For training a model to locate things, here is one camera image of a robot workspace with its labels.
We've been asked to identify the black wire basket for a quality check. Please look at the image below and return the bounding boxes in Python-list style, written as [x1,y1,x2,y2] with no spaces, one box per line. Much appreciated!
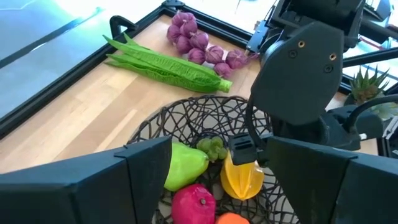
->
[126,95,299,224]

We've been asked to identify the yellow starfruit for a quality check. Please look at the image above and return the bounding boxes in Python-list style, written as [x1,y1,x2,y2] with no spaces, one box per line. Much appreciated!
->
[220,152,265,202]

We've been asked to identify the black aluminium table frame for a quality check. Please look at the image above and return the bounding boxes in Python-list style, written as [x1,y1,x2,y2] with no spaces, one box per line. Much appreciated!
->
[0,0,398,141]

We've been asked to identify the round grey placemat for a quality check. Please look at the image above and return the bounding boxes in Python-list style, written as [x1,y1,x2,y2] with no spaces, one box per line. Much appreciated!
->
[133,98,299,224]

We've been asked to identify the large succulent arrangement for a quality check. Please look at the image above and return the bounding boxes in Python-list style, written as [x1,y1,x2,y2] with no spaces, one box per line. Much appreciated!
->
[343,65,398,121]

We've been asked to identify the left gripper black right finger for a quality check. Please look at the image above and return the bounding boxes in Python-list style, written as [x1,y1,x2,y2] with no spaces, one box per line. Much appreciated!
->
[266,136,398,224]

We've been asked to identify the green pear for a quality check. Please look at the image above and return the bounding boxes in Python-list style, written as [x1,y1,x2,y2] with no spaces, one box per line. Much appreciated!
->
[164,142,210,192]

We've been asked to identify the green romaine lettuce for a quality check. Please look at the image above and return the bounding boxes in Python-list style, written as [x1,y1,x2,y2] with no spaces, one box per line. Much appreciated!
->
[102,32,233,94]

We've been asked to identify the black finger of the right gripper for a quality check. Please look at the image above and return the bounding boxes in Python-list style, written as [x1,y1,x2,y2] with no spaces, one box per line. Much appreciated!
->
[228,133,259,166]

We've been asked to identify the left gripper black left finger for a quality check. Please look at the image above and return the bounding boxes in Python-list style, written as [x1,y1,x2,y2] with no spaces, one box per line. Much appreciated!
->
[0,135,173,224]

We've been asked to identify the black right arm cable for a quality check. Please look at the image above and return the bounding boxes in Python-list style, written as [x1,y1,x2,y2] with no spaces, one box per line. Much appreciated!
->
[343,94,398,132]

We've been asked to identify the purple garlic string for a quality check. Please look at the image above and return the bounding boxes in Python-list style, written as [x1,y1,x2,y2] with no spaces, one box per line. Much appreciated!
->
[166,11,259,79]

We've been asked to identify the orange fruit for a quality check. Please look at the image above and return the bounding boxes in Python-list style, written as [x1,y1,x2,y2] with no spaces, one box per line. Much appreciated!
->
[215,212,250,224]

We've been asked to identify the red pomegranate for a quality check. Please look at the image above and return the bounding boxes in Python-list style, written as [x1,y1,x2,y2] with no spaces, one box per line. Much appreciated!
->
[170,183,217,224]

